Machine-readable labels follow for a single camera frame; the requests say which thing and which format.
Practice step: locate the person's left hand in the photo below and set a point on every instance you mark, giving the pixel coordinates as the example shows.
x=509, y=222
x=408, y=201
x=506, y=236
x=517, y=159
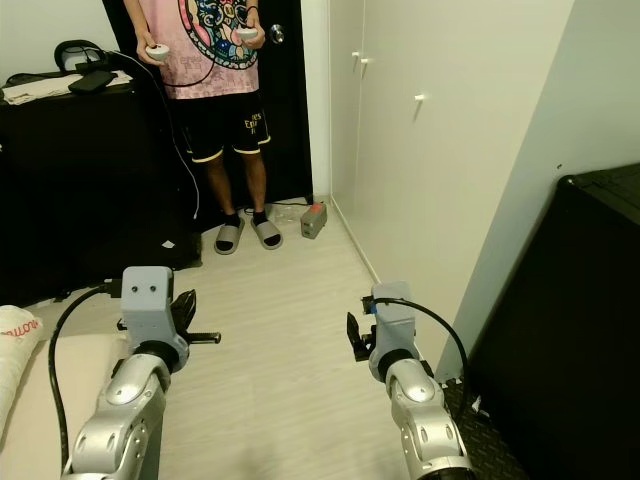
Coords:
x=252, y=24

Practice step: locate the cream sheeted mattress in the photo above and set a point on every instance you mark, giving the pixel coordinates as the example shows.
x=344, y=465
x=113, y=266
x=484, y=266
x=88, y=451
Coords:
x=50, y=420

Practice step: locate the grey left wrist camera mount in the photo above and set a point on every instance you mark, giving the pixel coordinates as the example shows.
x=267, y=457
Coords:
x=150, y=305

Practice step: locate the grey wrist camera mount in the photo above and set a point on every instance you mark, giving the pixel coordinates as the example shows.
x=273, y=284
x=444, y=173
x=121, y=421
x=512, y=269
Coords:
x=393, y=318
x=150, y=305

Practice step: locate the white folded cloth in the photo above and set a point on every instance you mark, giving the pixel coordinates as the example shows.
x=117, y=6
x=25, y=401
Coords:
x=40, y=88

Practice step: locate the silver door knob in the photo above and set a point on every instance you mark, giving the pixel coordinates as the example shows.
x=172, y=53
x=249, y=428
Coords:
x=273, y=34

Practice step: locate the black flat device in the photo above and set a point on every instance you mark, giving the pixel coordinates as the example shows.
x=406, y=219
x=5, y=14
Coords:
x=92, y=82

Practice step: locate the white wardrobe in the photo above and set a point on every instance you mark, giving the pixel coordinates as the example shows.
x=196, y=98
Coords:
x=460, y=150

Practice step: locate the black headset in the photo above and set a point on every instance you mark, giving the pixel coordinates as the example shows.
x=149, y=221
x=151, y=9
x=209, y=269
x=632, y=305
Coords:
x=72, y=52

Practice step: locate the person in pink shirt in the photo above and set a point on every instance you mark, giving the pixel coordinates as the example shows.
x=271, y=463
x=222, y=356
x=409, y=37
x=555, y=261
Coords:
x=220, y=95

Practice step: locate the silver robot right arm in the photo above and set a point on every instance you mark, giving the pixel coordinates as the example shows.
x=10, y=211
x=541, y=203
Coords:
x=425, y=420

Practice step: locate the cream cartoon print blanket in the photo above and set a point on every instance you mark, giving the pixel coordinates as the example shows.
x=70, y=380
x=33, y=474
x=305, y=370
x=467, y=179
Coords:
x=15, y=330

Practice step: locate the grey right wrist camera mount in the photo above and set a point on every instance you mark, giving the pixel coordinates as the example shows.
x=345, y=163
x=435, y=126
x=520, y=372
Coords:
x=393, y=318

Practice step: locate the black diamond plate case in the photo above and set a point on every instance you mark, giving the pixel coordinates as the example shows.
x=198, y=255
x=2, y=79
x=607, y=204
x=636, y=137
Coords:
x=560, y=330

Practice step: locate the grey box red top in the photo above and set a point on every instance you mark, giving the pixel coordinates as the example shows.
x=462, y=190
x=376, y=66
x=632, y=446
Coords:
x=314, y=220

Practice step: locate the black cabinet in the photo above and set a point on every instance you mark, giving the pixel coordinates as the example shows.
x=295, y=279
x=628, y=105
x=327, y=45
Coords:
x=80, y=190

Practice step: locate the grey slipper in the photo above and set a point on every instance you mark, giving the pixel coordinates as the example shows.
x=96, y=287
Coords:
x=228, y=235
x=268, y=230

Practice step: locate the person's right hand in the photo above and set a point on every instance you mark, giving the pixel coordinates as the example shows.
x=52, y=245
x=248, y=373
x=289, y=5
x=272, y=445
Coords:
x=150, y=44

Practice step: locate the white handheld controller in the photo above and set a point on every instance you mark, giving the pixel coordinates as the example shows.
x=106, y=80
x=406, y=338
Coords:
x=247, y=36
x=162, y=55

